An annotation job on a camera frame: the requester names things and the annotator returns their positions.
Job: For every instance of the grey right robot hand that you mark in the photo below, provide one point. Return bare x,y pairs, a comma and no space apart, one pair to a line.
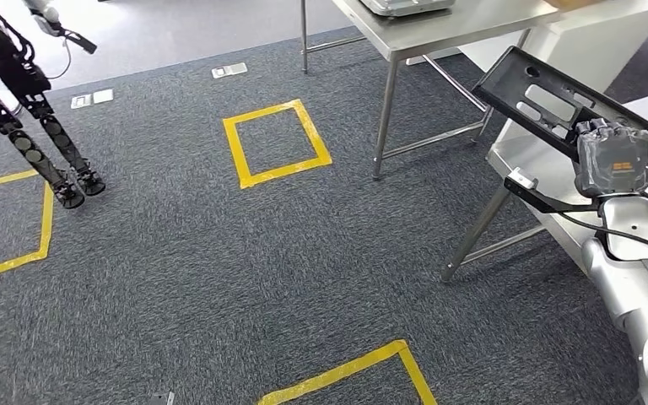
614,162

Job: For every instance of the black plastic plate bracket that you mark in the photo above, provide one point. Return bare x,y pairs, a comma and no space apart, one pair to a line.
494,86

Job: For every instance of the stainless steel workbench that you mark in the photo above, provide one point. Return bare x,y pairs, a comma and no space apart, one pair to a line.
553,179
441,28

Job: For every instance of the white cabinet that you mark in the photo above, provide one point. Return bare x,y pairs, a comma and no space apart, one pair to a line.
598,50

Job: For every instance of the grey metal tray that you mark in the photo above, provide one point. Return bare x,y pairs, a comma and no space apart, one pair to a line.
408,5

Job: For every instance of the yellow floor tape square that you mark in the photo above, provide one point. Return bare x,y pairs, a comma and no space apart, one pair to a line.
271,110
352,366

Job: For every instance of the small white floor box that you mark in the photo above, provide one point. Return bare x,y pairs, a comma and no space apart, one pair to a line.
229,70
81,101
103,96

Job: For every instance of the black legged humanoid robot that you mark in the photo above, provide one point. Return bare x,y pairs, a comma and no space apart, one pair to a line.
25,151

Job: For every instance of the black right camera mount bracket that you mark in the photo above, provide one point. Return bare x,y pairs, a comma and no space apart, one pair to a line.
536,200

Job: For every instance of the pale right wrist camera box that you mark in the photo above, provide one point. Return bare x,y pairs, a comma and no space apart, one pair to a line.
521,179

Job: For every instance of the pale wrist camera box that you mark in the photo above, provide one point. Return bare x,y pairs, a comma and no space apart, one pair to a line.
162,398
521,179

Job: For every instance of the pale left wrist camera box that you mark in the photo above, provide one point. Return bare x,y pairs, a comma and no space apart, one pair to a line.
162,398

